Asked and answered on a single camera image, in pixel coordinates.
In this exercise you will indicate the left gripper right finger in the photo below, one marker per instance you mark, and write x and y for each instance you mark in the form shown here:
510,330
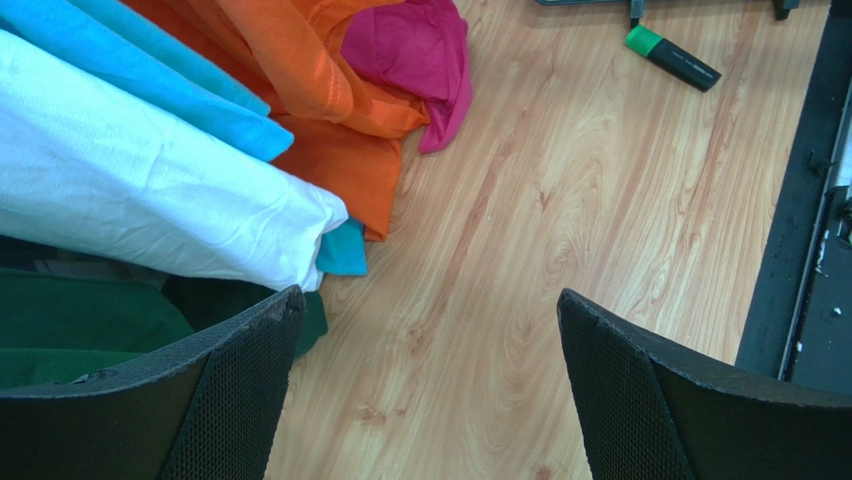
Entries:
650,408

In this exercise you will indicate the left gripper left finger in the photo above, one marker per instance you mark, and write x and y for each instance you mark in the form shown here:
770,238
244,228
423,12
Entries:
204,407

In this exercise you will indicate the magenta t shirt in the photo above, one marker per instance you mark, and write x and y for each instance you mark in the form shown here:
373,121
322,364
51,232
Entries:
420,47

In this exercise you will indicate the green t shirt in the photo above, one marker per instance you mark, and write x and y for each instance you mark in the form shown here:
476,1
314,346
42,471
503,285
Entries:
54,329

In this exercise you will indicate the grey t shirt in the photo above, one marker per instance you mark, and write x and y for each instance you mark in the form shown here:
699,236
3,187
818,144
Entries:
37,258

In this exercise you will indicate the white t shirt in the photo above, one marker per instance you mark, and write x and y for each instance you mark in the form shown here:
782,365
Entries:
88,167

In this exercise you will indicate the orange t shirt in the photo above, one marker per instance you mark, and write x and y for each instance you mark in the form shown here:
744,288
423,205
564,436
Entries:
348,130

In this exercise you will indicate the light blue t shirt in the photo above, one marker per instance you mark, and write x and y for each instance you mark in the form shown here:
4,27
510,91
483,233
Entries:
115,44

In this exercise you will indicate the green black highlighter marker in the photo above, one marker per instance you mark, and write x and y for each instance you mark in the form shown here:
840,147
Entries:
671,58

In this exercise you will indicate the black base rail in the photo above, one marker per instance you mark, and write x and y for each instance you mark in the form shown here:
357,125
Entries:
798,328

